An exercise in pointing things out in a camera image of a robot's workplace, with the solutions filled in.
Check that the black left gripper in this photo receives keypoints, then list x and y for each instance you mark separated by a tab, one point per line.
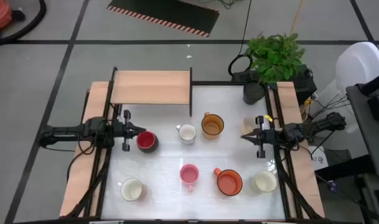
127	130

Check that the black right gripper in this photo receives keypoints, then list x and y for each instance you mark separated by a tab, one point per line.
267	137

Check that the black mug with red inside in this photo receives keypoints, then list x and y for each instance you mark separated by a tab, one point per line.
147	140

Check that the amber yellow mug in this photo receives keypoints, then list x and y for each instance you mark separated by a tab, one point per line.
212	126

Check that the cream mug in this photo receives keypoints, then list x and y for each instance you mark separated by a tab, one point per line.
264	182

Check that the small white mug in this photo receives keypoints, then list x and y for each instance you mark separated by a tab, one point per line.
187	133

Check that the wide orange mug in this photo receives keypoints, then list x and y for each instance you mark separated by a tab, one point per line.
228	183

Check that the red mug with white inside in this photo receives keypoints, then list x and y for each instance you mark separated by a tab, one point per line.
131	189

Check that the pink mug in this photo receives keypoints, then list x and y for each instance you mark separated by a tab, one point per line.
189	175

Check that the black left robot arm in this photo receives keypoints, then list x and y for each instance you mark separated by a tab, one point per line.
64	132

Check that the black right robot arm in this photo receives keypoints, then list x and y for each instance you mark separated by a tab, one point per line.
320	123

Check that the small yellow tag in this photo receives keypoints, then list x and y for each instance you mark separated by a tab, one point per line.
268	118

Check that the dark plant pot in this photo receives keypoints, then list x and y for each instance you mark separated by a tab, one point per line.
254	93

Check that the wooden shelf with black ends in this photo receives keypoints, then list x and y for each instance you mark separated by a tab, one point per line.
152	87

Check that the wooden side board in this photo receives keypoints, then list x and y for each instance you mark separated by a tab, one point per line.
306	174
80	174

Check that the black equipment box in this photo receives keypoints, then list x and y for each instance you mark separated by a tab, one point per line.
304	85

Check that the green leafy plant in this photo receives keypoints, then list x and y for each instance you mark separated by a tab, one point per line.
274	59

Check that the black desk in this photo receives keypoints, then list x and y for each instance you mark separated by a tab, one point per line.
372	130

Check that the black mat with striped edge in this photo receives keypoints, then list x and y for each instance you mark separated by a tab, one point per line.
164	12

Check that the white chair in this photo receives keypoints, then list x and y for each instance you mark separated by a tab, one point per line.
357	65

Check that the black aluminium table frame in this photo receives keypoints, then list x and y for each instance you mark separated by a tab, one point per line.
99	174

